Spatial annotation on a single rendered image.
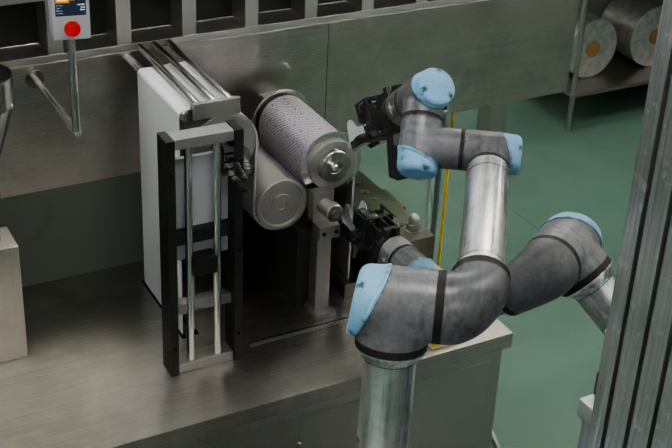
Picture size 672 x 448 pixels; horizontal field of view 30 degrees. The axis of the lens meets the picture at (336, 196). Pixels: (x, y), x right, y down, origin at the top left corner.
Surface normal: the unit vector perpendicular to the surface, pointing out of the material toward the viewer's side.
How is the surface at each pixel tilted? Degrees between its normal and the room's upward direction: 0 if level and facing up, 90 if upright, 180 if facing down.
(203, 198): 90
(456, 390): 90
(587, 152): 0
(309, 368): 0
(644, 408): 90
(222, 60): 90
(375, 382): 82
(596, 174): 0
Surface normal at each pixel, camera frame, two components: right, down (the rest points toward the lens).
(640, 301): -0.88, 0.19
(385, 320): -0.12, 0.32
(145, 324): 0.04, -0.88
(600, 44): 0.47, 0.43
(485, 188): -0.07, -0.75
